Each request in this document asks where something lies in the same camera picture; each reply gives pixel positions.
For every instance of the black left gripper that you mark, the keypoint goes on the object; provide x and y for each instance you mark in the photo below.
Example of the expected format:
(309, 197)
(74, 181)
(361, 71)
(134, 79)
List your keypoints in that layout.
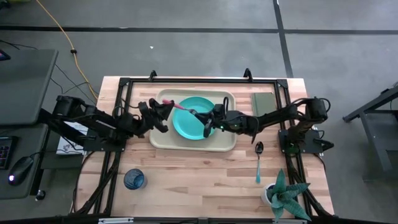
(149, 116)

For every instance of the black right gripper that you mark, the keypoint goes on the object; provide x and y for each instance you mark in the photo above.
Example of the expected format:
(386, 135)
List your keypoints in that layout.
(227, 119)

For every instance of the teal round plate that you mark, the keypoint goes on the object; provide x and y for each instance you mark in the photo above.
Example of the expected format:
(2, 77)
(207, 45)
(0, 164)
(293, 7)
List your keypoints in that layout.
(189, 127)

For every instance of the beige plastic tray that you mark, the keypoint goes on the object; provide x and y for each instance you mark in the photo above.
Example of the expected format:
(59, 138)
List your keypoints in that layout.
(227, 140)

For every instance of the blue ribbed cup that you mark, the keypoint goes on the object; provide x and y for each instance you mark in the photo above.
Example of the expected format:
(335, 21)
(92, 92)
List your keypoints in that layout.
(134, 179)

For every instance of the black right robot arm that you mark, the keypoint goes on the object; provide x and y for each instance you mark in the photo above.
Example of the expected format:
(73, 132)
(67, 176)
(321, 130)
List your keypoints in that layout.
(273, 118)

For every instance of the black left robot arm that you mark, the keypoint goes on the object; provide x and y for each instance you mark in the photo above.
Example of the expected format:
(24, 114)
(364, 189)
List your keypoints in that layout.
(93, 119)

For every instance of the green notebook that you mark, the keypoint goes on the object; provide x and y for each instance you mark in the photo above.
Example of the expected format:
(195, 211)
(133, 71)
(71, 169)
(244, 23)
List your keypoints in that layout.
(263, 102)

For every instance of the white printed box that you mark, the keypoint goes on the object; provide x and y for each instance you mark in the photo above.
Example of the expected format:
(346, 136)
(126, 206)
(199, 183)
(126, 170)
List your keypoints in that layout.
(66, 147)

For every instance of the green plant in white pot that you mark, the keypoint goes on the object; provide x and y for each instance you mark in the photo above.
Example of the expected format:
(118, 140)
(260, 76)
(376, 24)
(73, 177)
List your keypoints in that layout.
(283, 196)

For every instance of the grey desk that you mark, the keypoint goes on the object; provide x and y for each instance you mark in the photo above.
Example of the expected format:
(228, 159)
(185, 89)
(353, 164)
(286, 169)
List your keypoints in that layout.
(25, 84)

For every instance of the black caster wheel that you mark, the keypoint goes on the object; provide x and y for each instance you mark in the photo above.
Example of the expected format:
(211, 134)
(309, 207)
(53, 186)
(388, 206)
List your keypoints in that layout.
(40, 195)

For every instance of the black computer mouse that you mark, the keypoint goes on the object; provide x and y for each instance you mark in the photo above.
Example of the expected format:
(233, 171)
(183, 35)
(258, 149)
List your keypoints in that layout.
(20, 171)

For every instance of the black backlit keyboard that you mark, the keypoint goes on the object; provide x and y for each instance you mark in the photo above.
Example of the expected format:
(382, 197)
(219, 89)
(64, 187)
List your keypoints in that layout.
(4, 152)

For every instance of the small dark screen device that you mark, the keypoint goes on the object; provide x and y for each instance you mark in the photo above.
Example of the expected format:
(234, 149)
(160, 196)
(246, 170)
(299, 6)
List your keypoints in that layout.
(3, 55)

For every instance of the dark metal side table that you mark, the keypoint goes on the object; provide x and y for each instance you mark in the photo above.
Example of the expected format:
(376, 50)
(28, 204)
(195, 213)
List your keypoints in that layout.
(377, 146)

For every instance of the black metal table frame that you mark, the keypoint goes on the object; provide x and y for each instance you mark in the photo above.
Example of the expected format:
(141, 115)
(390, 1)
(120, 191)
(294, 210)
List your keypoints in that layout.
(202, 81)

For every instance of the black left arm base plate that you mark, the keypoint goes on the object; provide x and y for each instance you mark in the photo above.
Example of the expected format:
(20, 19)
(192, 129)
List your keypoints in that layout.
(104, 147)

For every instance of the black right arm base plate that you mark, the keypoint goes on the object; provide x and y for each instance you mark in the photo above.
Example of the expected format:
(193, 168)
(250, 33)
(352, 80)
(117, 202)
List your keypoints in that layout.
(311, 141)

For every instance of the silver metal bracket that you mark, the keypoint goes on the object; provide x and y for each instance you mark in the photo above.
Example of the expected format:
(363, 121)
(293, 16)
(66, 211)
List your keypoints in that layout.
(115, 220)

